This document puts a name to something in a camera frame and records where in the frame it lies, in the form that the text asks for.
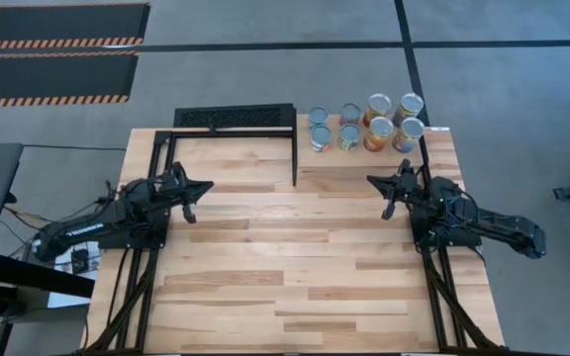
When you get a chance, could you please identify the tall orange blue label can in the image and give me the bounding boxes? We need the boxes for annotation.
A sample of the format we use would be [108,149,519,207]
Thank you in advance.
[392,116,426,154]

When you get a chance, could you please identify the black right rig frame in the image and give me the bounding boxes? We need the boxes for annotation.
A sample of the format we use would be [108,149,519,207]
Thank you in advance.
[413,231,507,355]

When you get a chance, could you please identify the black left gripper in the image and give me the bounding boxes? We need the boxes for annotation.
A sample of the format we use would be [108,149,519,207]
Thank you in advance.
[157,161,215,225]

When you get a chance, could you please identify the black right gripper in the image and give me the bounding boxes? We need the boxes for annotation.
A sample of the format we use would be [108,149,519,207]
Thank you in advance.
[366,158,418,222]

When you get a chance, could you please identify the short oranges can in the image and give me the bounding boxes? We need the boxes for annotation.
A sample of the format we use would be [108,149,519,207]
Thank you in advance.
[310,124,333,153]

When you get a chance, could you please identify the short green dotted peas can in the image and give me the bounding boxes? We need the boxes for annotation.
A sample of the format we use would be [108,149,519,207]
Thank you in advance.
[337,123,363,152]

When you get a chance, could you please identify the black rig frame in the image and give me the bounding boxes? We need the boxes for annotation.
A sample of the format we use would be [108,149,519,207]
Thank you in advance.
[74,128,297,355]
[413,231,507,355]

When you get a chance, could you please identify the black left rig frame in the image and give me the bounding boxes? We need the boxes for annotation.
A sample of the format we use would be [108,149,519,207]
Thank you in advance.
[74,128,297,355]

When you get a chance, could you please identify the black floor cable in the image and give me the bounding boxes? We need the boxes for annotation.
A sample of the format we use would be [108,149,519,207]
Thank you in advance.
[22,142,128,152]

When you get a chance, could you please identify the black electronics box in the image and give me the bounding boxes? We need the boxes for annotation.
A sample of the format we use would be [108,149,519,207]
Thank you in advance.
[54,245,103,276]

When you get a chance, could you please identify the black hazard striped floor mat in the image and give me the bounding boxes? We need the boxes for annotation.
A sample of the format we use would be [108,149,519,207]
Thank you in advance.
[0,2,151,50]
[0,51,141,109]

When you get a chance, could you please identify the short green red label can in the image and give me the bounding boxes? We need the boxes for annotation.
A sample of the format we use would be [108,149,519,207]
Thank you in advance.
[308,106,330,131]

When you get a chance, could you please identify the wooden shelf black metal frame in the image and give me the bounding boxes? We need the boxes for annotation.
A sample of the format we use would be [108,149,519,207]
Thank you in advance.
[292,102,452,188]

